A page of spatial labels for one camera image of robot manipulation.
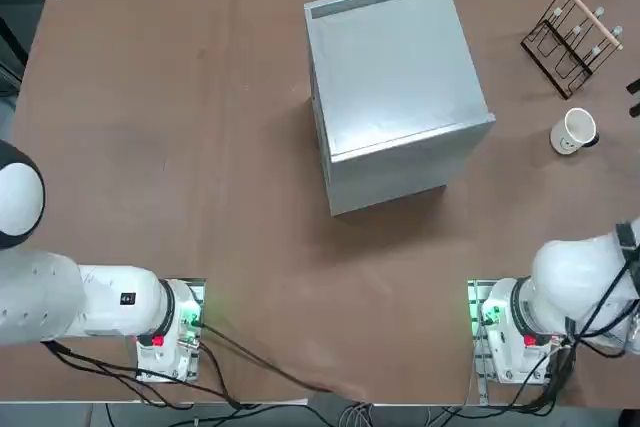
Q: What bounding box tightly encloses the white cup with black handle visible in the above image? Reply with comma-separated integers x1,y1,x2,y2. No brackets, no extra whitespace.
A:
549,106,601,156

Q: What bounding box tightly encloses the gray metal drawer cabinet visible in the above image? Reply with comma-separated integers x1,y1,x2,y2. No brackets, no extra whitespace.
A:
303,0,497,218

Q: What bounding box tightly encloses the black wire cup rack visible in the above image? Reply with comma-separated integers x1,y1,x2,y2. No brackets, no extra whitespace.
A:
519,0,625,99

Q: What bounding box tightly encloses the black cable on table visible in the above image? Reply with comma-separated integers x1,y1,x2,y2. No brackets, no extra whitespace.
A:
198,322,337,394

